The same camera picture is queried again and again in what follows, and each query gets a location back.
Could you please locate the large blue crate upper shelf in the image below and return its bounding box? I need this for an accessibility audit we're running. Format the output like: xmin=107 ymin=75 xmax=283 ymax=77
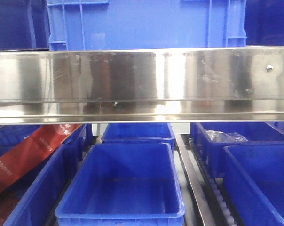
xmin=47 ymin=0 xmax=247 ymax=51

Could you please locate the blue bin centre rear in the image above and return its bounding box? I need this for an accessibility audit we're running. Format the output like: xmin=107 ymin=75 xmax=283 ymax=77
xmin=102 ymin=122 xmax=175 ymax=150

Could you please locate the blue bin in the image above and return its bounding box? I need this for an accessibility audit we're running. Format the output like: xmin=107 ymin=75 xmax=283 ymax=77
xmin=55 ymin=143 xmax=185 ymax=226
xmin=102 ymin=122 xmax=175 ymax=150
xmin=190 ymin=122 xmax=284 ymax=178
xmin=0 ymin=124 xmax=92 ymax=226
xmin=223 ymin=145 xmax=284 ymax=226

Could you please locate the blue bin right rear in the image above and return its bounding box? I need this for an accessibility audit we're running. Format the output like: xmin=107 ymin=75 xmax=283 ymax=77
xmin=190 ymin=122 xmax=284 ymax=178

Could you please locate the blue bin centre front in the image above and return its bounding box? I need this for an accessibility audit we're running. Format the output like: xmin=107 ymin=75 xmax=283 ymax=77
xmin=55 ymin=143 xmax=185 ymax=226

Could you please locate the clear plastic bag in bin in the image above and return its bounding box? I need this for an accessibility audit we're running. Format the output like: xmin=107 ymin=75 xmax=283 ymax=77
xmin=206 ymin=130 xmax=248 ymax=142

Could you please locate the red paper package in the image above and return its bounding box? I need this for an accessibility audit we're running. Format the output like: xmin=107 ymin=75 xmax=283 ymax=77
xmin=0 ymin=124 xmax=81 ymax=194

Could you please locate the metal roller track divider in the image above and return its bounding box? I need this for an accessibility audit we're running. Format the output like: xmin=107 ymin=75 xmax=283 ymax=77
xmin=174 ymin=134 xmax=243 ymax=226

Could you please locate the blue bin right front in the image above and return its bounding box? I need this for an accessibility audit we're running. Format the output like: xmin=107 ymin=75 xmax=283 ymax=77
xmin=223 ymin=145 xmax=284 ymax=226

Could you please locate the blue bin left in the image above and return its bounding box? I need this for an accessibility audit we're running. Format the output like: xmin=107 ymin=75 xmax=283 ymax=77
xmin=0 ymin=124 xmax=92 ymax=226

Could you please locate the stainless steel shelf rail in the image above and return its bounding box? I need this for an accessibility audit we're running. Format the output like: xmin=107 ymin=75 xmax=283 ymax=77
xmin=0 ymin=46 xmax=284 ymax=124

